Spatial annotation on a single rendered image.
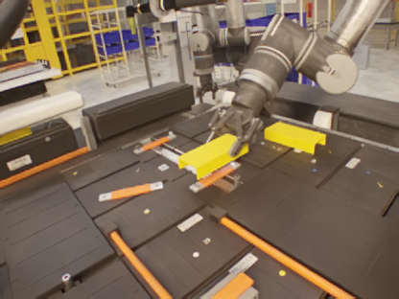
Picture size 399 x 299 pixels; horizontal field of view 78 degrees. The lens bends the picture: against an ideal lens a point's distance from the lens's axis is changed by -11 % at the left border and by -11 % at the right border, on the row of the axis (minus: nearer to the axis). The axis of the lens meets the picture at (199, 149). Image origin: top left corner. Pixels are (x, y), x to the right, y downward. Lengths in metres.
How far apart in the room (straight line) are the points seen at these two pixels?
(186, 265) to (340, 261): 0.25
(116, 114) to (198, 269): 0.66
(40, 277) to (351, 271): 0.51
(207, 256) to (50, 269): 0.28
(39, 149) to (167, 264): 0.59
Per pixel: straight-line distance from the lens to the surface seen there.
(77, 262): 0.54
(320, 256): 0.48
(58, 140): 0.93
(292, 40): 0.73
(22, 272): 0.58
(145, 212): 0.59
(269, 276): 0.45
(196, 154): 0.62
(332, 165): 0.72
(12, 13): 0.38
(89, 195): 0.71
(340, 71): 0.75
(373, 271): 0.48
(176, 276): 0.46
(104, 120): 0.96
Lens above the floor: 1.37
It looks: 27 degrees down
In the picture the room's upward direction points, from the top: 7 degrees counter-clockwise
